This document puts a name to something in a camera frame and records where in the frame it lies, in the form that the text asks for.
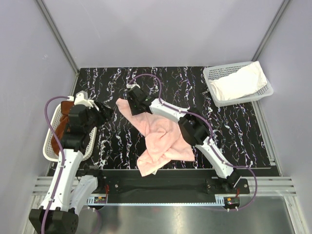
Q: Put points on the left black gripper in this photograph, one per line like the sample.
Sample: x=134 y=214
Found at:
x=105 y=114

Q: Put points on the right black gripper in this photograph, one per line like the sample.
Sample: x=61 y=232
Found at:
x=133 y=111

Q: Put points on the brown towel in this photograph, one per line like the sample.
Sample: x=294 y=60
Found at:
x=65 y=109

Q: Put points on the pink towel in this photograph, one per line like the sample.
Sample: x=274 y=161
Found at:
x=163 y=140

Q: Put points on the white towel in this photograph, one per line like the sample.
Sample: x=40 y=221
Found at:
x=229 y=85

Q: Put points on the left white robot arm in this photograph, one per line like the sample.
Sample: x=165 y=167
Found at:
x=58 y=212

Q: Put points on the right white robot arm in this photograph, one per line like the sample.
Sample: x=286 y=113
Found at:
x=195 y=130

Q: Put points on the empty white mesh basket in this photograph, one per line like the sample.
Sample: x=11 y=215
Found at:
x=264 y=92

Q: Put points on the left controller board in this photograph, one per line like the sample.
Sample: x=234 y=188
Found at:
x=100 y=199

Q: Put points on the controller board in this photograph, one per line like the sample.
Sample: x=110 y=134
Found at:
x=232 y=201
x=100 y=199

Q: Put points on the black marble pattern mat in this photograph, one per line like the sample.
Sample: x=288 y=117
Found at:
x=118 y=144

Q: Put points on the right controller board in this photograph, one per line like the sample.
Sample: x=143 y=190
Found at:
x=232 y=201

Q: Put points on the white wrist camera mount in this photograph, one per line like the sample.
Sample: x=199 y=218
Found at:
x=81 y=98

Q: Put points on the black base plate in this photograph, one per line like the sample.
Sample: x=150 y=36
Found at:
x=204 y=180

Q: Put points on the slotted cable duct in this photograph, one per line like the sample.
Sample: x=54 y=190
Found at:
x=90 y=202

